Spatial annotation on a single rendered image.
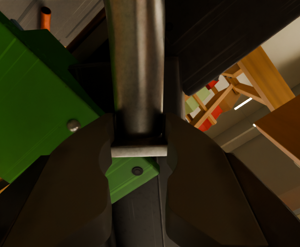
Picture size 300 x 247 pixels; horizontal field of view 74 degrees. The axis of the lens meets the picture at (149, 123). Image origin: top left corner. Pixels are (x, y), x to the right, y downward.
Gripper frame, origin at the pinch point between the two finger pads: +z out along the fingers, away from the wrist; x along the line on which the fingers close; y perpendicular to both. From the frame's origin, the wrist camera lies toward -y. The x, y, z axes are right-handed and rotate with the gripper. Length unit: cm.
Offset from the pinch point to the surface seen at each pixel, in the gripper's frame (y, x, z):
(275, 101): 29, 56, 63
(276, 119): 23, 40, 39
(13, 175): 7.4, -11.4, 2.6
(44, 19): -2.0, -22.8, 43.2
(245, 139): 403, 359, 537
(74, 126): 2.2, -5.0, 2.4
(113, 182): 8.1, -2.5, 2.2
